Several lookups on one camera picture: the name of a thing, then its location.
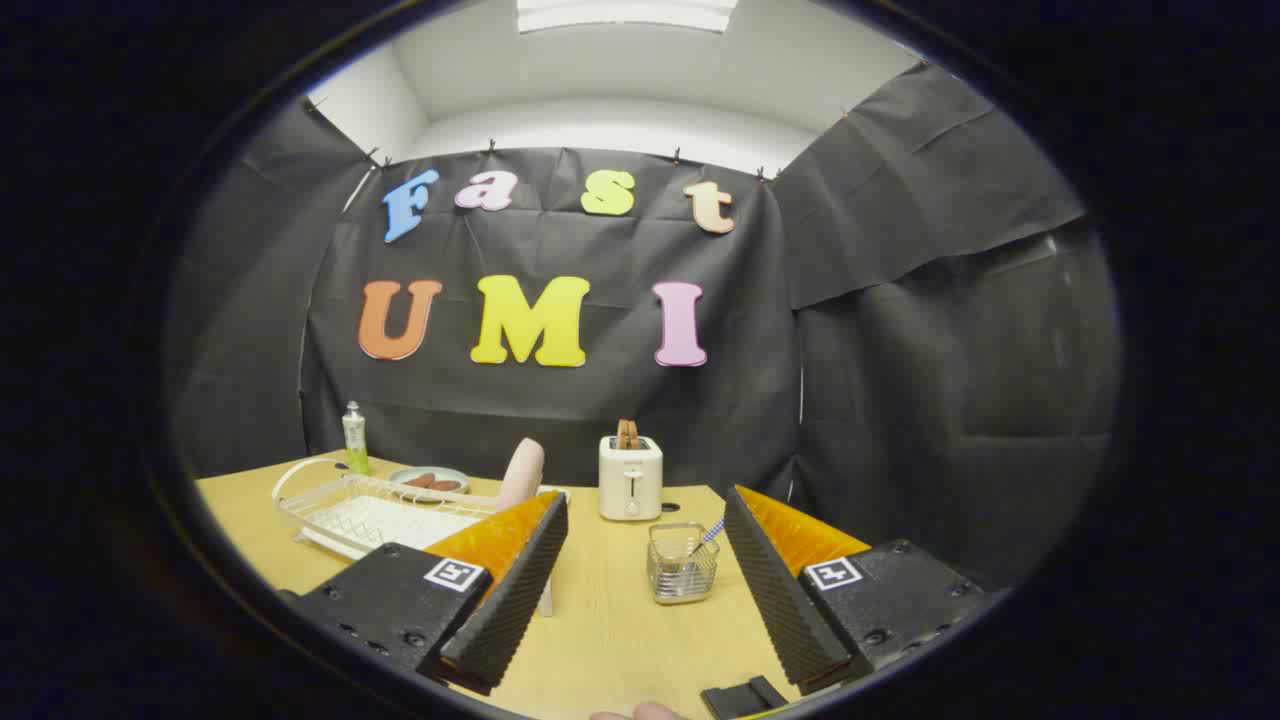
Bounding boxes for cream toaster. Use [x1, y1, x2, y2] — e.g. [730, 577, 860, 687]
[598, 435, 664, 522]

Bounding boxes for pink plate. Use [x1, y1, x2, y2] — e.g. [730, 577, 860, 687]
[497, 437, 548, 513]

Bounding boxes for white wire dish rack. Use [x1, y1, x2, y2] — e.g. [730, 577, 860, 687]
[272, 457, 573, 616]

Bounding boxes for metal wire basket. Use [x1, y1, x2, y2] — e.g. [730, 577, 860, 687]
[646, 522, 721, 605]

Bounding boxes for green and white bottle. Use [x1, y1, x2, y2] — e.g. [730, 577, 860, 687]
[342, 401, 371, 476]

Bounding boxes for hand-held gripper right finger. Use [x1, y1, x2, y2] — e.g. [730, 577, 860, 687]
[722, 485, 989, 698]

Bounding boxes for grey-green sausage plate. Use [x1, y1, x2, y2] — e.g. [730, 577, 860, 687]
[388, 466, 471, 496]

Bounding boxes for ceiling light panel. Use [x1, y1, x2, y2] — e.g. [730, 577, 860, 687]
[515, 0, 739, 34]

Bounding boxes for white drip tray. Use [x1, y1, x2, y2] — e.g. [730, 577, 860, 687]
[300, 495, 491, 561]

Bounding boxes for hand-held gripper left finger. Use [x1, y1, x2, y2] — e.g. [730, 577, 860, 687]
[280, 490, 571, 698]

